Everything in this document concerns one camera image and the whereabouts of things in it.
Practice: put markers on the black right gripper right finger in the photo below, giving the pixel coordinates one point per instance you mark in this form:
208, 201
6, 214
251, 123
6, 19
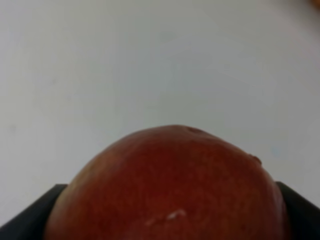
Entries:
304, 216

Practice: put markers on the red pomegranate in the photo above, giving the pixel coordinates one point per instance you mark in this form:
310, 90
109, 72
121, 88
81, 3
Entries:
170, 183

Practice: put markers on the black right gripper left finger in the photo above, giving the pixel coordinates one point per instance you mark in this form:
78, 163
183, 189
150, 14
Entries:
30, 223

